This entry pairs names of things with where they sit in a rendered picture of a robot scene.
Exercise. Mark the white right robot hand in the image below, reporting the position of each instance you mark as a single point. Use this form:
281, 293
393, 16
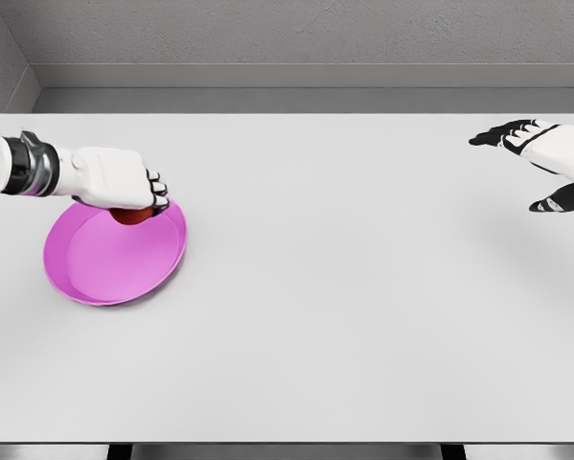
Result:
550, 148

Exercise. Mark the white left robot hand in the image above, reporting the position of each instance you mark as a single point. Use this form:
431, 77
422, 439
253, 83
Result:
114, 175

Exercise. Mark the red apple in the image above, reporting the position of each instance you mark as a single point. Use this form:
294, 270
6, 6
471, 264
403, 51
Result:
129, 216

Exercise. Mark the pink round plate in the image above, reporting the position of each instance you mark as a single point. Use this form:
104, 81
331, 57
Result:
119, 259

